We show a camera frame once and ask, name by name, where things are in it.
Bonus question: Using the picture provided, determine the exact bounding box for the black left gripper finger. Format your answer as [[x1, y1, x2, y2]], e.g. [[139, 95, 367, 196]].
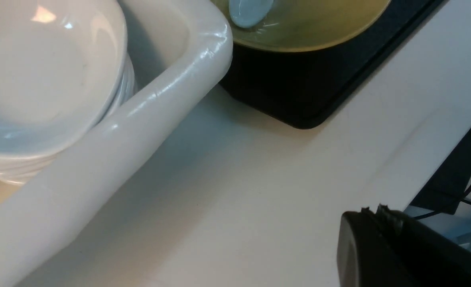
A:
[[337, 205, 471, 287]]

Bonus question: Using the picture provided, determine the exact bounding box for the tan noodle bowl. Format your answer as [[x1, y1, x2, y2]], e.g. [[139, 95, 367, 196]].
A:
[[213, 0, 390, 53]]

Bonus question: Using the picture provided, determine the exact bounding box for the white soup spoon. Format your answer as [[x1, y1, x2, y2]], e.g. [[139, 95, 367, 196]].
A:
[[228, 0, 274, 28]]

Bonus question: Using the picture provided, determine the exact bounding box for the black serving tray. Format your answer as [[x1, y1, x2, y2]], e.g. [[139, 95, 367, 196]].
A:
[[221, 0, 444, 130]]

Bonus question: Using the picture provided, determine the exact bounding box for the large white plastic tub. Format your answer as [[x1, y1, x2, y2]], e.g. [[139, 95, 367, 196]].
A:
[[0, 0, 233, 287]]

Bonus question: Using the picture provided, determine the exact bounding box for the lower white dishes stack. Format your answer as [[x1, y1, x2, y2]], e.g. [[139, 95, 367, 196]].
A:
[[0, 54, 138, 186]]

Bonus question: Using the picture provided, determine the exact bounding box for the top stacked white dish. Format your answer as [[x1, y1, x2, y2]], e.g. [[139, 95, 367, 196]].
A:
[[0, 0, 128, 158]]

